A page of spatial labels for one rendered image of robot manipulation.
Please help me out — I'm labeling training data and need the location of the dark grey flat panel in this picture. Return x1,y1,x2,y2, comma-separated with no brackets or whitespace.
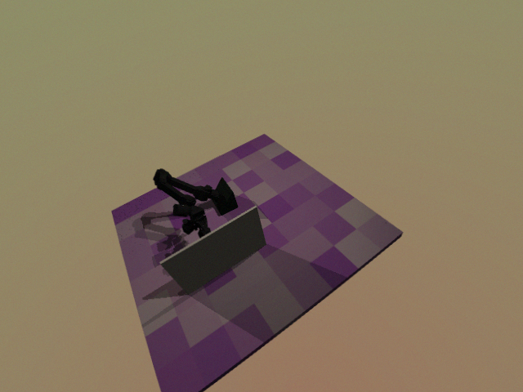
160,206,266,295

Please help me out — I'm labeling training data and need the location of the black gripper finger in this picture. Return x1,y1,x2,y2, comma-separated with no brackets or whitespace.
199,228,211,237
194,216,208,233

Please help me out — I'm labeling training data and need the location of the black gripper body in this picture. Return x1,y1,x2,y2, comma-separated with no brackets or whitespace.
190,208,205,235

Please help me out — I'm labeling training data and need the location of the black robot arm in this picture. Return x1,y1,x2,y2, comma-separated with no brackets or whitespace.
153,168,221,235

